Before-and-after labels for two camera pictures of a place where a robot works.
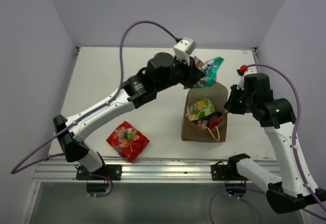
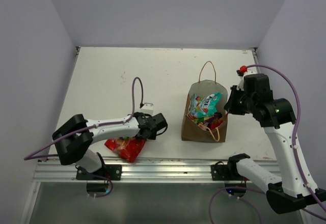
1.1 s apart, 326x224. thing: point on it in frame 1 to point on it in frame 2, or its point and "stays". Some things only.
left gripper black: [193, 73] to [153, 136]
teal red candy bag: [210, 68] to [200, 106]
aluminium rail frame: [54, 169] stays
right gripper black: [230, 105] stays
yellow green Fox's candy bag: [200, 109] to [200, 120]
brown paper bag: [191, 131] stays
